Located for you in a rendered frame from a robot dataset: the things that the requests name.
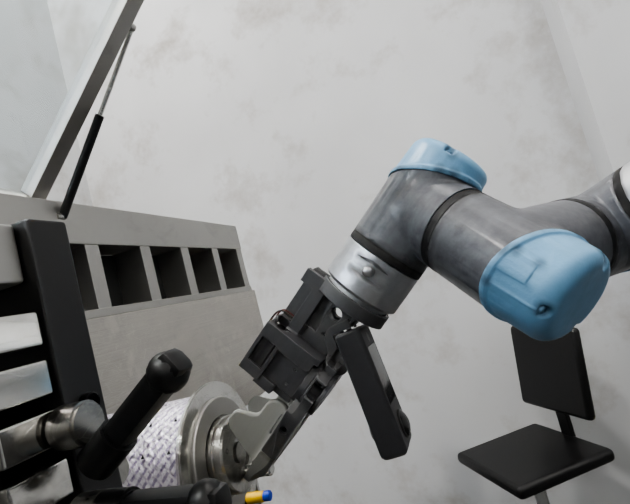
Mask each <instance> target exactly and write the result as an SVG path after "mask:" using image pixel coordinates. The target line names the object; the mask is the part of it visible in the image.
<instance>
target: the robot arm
mask: <svg viewBox="0 0 630 504"><path fill-rule="evenodd" d="M486 183H487V175H486V173H485V171H484V170H483V169H482V168H481V167H480V166H479V165H478V164H477V163H476V162H475V161H474V160H472V159H471V158H470V157H468V156H467V155H465V154H464V153H462V152H461V151H459V150H456V149H454V148H452V147H451V146H449V145H448V144H446V143H444V142H442V141H439V140H436V139H432V138H422V139H419V140H417V141H416V142H414V143H413V144H412V146H411V147H410V149H409V150H408V151H407V153H406V154H405V155H404V157H403V158H402V159H401V161H400V162H399V163H398V165H397V166H396V167H395V168H393V169H392V170H391V171H390V173H389V174H388V179H387V181H386V182H385V184H384V185H383V187H382V188H381V190H380V191H379V193H378V194H377V196H376V197H375V199H374V200H373V202H372V203H371V205H370V206H369V208H368V209H367V211H366V212H365V214H364V215H363V217H362V218H361V220H360V221H359V223H358V224H357V226H356V227H355V229H354V230H353V232H352V233H351V235H350V236H349V237H348V239H347V240H346V242H345V243H344V245H343V246H342V248H341V249H340V251H339V252H338V254H337V255H336V257H335V258H334V260H333V261H332V263H331V264H330V266H329V267H328V270H329V273H330V275H329V274H328V273H326V272H325V271H324V270H322V269H321V268H319V267H316V268H314V269H312V268H308V269H307V270H306V272H305V273H304V275H303V276H302V278H301V279H300V280H301V281H303V283H302V285H301V286H300V288H299V290H298V291H297V293H296V294H295V296H294V297H293V299H292V300H291V302H290V303H289V305H288V306H287V308H286V309H281V310H278V311H276V312H275V313H274V314H273V315H272V317H271V318H270V319H269V321H267V323H266V324H265V326H264V328H263V329H262V331H261V332H260V334H259V335H258V337H257V338H256V340H255V341H254V343H253V344H252V346H251V347H250V349H249V350H248V352H247V353H246V355H245V356H244V358H243V360H242V361H241V363H240V364H239V366H240V367H241V368H242V369H244V370H245V371H246V372H247V373H248V374H250V375H251V376H252V377H253V378H254V379H253V380H252V381H254V382H255V383H256V384H257V385H258V386H260V387H261V388H262V389H263V390H264V391H266V392H267V393H268V394H270V393H271V392H272V391H274V392H275V393H276V394H277V395H278V396H277V398H275V399H270V398H266V397H262V396H254V397H253V398H252V399H251V400H250V401H249V403H248V411H246V410H242V409H237V410H235V411H234V412H233V413H232V414H231V415H230V417H229V427H230V429H231V430H232V432H233V433H234V435H235V436H236V437H237V439H238V440H239V442H240V443H241V445H242V446H243V447H244V449H245V450H246V452H247V453H248V455H249V456H250V458H251V463H252V464H251V466H250V467H249V469H248V471H247V472H246V474H245V476H244V479H246V480H247V481H248V482H250V481H252V480H255V479H257V478H260V477H262V476H265V475H266V473H267V472H268V471H269V469H270V468H271V466H272V465H273V463H274V464H275V462H276V461H277V460H278V458H279V457H280V456H281V454H282V453H283V451H284V450H285V449H286V447H287V446H288V445H289V443H290V442H291V441H292V439H293V438H294V436H295V435H296V434H297V432H298V431H299V430H300V428H301V427H302V426H303V424H304V423H305V421H306V420H307V419H308V417H309V416H310V415H311V416H312V415H313V413H314V412H315V411H316V410H317V409H318V408H319V406H320V405H321V404H322V403H323V401H324V400H325V399H326V398H327V396H328V395H329V394H330V392H331V391H332V389H333V388H334V387H335V385H336V384H337V382H338V381H339V380H340V378H341V377H342V375H344V374H345V373H346V372H347V371H348V374H349V376H350V379H351V381H352V384H353V387H354V389H355V392H356V394H357V397H358V400H359V402H360V405H361V407H362V410H363V413H364V415H365V418H366V420H367V423H368V426H369V430H370V434H371V437H372V438H373V440H374V441H375V444H376V446H377V449H378V451H379V454H380V456H381V458H382V459H384V460H391V459H394V458H397V457H401V456H404V455H406V453H407V451H408V447H409V443H410V440H411V426H410V422H409V419H408V417H407V415H406V414H405V413H404V412H403V411H402V409H401V406H400V404H399V401H398V399H397V396H396V394H395V391H394V389H393V386H392V384H391V381H390V379H389V376H388V374H387V371H386V369H385V366H384V364H383V361H382V359H381V356H380V354H379V351H378V349H377V346H376V344H375V341H374V339H373V336H372V334H371V331H370V329H369V327H371V328H374V329H378V330H379V329H381V328H382V327H383V325H384V324H385V323H386V321H387V320H388V318H389V315H390V314H395V312H396V311H397V310H398V308H399V307H400V305H401V304H402V303H403V301H404V300H405V298H406V297H407V296H408V294H409V293H410V291H411V290H412V289H413V287H414V286H415V284H416V283H417V281H418V280H419V279H420V277H421V276H422V274H423V273H424V272H425V270H426V269H427V268H428V267H429V268H431V269H432V270H433V271H435V272H436V273H438V274H439V275H441V276H442V277H443V278H445V279H446V280H448V281H449V282H450V283H452V284H453V285H454V286H456V287H457V288H459V289H460V290H461V291H463V292H464V293H466V294H467V295H468V296H470V297H471V298H473V299H474V300H475V301H477V302H478V303H479V304H481V305H482V306H483V307H484V308H485V310H486V311H487V312H488V313H490V314H491V315H492V316H494V317H495V318H497V319H499V320H501V321H504V322H507V323H509V324H511V325H512V326H514V327H515V328H517V329H518V330H520V331H522V332H523V333H525V334H526V335H528V336H529V337H531V338H533V339H536V340H540V341H551V340H556V339H558V338H561V337H563V336H565V335H566V334H568V333H569V332H571V330H572V329H573V327H574V326H575V325H576V324H580V323H581V322H582V321H583V320H584V319H585V318H586V317H587V316H588V314H589V313H590V312H591V311H592V309H593V308H594V307H595V305H596V304H597V302H598V301H599V299H600V298H601V296H602V294H603V292H604V290H605V288H606V286H607V283H608V280H609V277H611V276H614V275H616V274H619V273H623V272H628V271H630V161H629V162H627V163H626V164H624V165H623V166H622V167H621V168H619V169H618V170H616V171H614V172H613V173H611V174H610V175H608V176H607V177H605V178H604V179H603V180H601V181H600V182H598V183H597V184H595V185H594V186H592V187H591V188H589V189H588V190H586V191H584V192H583V193H581V194H579V195H577V196H573V197H569V198H564V199H560V200H555V201H551V202H548V203H543V204H538V205H534V206H529V207H525V208H516V207H512V206H510V205H508V204H506V203H504V202H502V201H499V200H497V199H495V198H493V197H491V196H489V195H487V194H485V193H482V189H483V188H484V186H485V185H486ZM336 308H339V309H340V310H341V312H342V317H340V316H338V315H337V313H336ZM280 312H283V313H282V314H280ZM276 314H277V315H276ZM388 314H389V315H388ZM275 315H276V317H275V318H274V316H275ZM273 318H274V319H273ZM277 322H279V323H277ZM359 322H360V323H362V324H363V325H361V326H358V327H357V325H356V324H357V323H359ZM353 326H354V328H353V329H352V328H351V327H353ZM344 330H347V331H345V332H344Z"/></svg>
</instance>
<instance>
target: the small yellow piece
mask: <svg viewBox="0 0 630 504"><path fill-rule="evenodd" d="M271 500H272V491H271V490H265V491H264V490H262V491H255V492H248V493H247V494H246V496H245V504H254V503H262V502H266V501H271Z"/></svg>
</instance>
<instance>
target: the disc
mask: <svg viewBox="0 0 630 504"><path fill-rule="evenodd" d="M219 396H225V397H228V398H230V399H232V400H233V401H234V402H235V403H236V404H237V405H238V406H239V407H240V409H242V410H246V411H248V410H247V408H246V406H245V404H244V402H243V400H242V399H241V397H240V396H239V395H238V393H237V392H236V391H235V390H234V389H233V388H232V387H230V386H229V385H228V384H226V383H223V382H220V381H212V382H208V383H205V384H203V385H202V386H200V387H199V388H198V389H197V390H196V391H195V392H194V393H193V394H192V396H191V397H190V399H189V401H188V402H187V404H186V406H185V409H184V411H183V414H182V417H181V420H180V423H179V428H178V433H177V439H176V451H175V466H176V477H177V484H178V485H189V484H194V483H193V478H192V471H191V459H190V452H191V439H192V433H193V429H194V425H195V422H196V419H197V417H198V414H199V412H200V411H201V409H202V407H203V406H204V405H205V404H206V403H207V402H208V401H209V400H210V399H212V398H215V397H219ZM256 485H257V479H255V480H254V481H253V483H252V486H251V490H250V492H255V491H256Z"/></svg>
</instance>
